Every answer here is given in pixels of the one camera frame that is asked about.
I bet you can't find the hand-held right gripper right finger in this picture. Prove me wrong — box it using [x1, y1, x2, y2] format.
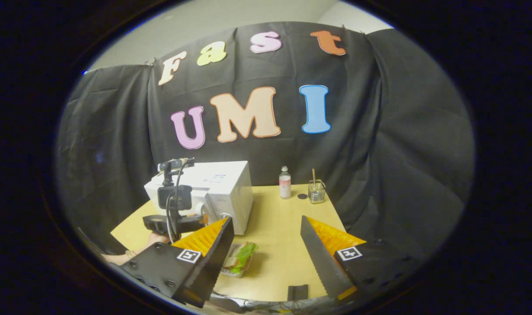
[300, 215, 420, 301]

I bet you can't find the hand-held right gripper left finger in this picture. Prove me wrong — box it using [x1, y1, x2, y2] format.
[121, 217, 235, 308]

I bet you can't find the lettuce sandwich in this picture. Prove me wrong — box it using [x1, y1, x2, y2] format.
[224, 242, 259, 275]

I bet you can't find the white microwave oven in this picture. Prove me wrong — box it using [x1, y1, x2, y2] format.
[144, 161, 254, 235]

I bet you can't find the white plastic food tray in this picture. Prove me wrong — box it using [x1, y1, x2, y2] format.
[220, 242, 254, 279]

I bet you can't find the clear glass jar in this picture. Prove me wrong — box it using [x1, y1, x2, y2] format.
[308, 179, 326, 204]

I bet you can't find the pink label plastic bottle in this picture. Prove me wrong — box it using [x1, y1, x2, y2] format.
[279, 166, 292, 200]

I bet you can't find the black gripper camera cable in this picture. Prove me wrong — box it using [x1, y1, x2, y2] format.
[165, 163, 187, 244]

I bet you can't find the black table edge bracket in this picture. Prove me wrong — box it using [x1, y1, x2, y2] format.
[287, 284, 309, 302]

